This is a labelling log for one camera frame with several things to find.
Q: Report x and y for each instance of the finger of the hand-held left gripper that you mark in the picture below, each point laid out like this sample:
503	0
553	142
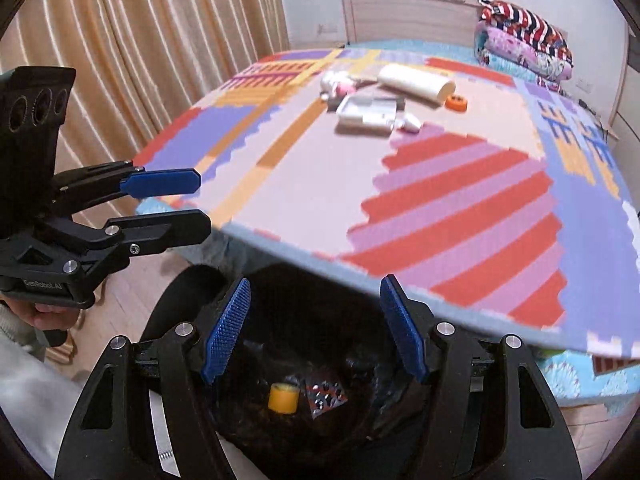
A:
160	230
160	181

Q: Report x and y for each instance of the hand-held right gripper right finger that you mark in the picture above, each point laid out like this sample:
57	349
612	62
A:
404	332

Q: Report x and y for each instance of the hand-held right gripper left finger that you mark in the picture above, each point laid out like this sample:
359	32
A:
227	332

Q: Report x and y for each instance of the black waste bin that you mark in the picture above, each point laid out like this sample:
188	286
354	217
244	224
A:
170	300

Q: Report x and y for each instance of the white plastic tray lid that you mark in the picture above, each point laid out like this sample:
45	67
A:
365	117

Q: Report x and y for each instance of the person's left forearm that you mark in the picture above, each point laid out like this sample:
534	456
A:
30	375

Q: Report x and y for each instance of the person's left hand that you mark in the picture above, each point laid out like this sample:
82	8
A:
37	316

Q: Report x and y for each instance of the yellow tape roll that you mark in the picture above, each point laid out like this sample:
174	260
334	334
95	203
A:
283	398

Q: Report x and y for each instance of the silver blister pack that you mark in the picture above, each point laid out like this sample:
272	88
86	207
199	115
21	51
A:
326	397

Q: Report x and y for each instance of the person's grey zip jacket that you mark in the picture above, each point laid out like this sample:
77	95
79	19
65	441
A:
162	425

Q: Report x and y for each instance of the black bin liner bag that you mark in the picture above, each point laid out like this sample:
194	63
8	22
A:
350	435

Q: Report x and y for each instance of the beige pleated curtain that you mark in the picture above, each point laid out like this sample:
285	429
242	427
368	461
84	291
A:
150	60

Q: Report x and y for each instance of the colourful patterned mat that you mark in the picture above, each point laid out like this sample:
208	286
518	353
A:
310	170

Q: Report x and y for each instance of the pink and white soft wad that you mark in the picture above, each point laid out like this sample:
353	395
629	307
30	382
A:
335	85

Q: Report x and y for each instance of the orange tape roll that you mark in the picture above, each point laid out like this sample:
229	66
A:
456	102

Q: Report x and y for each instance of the white cylinder tube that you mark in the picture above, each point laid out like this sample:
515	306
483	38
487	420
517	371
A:
415	82

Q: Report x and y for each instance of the beige wooden headboard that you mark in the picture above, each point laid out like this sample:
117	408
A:
410	15

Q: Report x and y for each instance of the pink folded quilt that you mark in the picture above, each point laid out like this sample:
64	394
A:
525	52

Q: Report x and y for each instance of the white and grey wardrobe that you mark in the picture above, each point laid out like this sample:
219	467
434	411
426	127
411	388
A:
627	100

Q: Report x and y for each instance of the striped folded quilt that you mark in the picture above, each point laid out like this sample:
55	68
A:
520	20

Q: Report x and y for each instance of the white wall socket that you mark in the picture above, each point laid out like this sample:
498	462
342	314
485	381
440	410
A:
583	86
327	28

